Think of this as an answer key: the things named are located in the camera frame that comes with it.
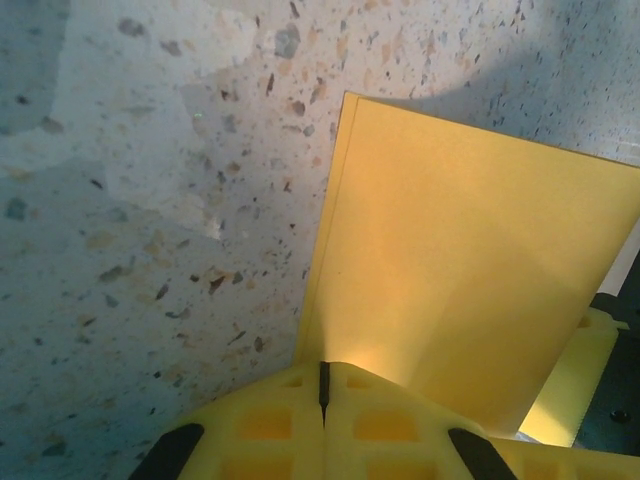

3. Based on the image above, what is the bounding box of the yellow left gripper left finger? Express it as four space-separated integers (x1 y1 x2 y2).
130 360 325 480

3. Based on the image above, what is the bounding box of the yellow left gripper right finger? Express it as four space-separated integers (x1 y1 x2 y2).
324 360 519 480

